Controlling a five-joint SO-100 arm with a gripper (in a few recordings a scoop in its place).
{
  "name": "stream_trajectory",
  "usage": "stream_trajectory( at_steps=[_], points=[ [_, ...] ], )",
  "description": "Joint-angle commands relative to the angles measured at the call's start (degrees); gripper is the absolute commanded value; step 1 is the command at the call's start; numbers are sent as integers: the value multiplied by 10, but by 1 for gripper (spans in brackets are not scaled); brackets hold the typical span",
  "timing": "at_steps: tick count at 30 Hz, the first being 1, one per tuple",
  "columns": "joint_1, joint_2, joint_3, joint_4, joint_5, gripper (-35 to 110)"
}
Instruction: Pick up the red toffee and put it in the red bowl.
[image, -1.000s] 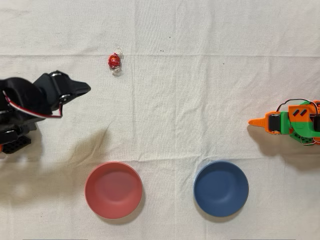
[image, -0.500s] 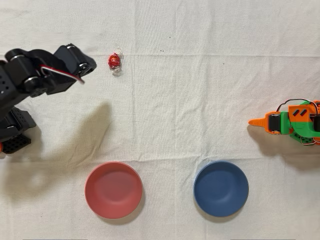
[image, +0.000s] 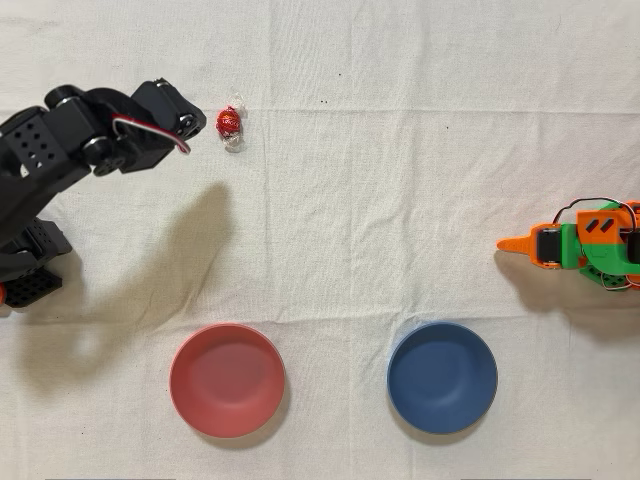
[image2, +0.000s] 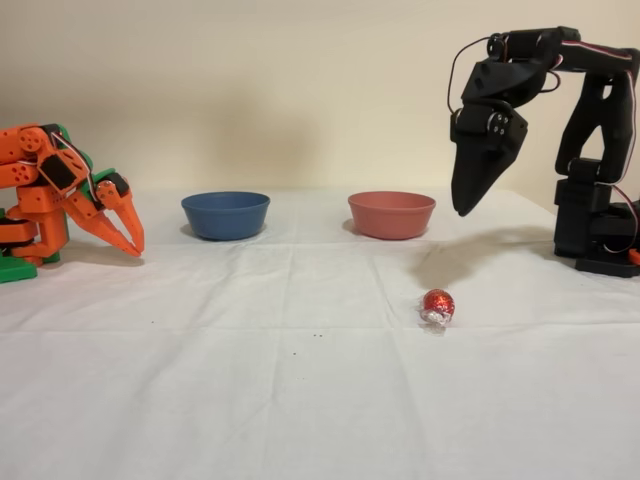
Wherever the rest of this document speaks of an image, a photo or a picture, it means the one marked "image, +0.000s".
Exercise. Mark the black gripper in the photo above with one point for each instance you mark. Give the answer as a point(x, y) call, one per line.
point(167, 107)

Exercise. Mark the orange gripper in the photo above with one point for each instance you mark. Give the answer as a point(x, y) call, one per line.
point(547, 246)

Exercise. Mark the red candy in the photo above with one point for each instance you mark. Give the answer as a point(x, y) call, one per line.
point(228, 121)

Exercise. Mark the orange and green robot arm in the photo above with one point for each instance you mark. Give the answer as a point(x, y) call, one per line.
point(602, 250)

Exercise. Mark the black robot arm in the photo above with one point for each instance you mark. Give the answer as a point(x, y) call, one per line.
point(40, 145)

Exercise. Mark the blue bowl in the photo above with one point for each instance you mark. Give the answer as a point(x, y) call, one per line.
point(442, 377)

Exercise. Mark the red bowl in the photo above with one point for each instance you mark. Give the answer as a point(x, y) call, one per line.
point(227, 380)

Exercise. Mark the white tablecloth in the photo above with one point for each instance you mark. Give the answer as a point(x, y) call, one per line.
point(350, 225)

